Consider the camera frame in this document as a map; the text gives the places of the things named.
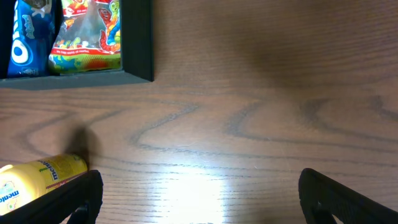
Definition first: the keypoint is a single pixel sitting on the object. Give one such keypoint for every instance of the blue Oreo cookie pack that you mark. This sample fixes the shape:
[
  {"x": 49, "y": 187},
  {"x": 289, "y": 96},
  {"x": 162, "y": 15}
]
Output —
[{"x": 32, "y": 38}]

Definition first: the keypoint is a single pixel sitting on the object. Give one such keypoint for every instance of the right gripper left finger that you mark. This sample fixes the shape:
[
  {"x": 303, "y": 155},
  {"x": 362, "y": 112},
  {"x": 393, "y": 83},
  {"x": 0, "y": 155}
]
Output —
[{"x": 79, "y": 201}]

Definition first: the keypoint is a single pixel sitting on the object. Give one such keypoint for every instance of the dark green open box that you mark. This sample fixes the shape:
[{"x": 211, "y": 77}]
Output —
[{"x": 137, "y": 57}]

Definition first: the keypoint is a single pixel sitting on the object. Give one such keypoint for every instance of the yellow Mentos gum bottle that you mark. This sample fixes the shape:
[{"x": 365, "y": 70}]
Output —
[{"x": 23, "y": 183}]

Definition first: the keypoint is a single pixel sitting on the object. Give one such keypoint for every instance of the green Haribo gummy bag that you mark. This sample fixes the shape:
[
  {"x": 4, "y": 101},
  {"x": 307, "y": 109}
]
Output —
[{"x": 89, "y": 37}]

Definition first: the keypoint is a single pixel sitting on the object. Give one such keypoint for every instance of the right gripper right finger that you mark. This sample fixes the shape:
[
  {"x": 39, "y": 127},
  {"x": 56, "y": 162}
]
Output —
[{"x": 324, "y": 200}]

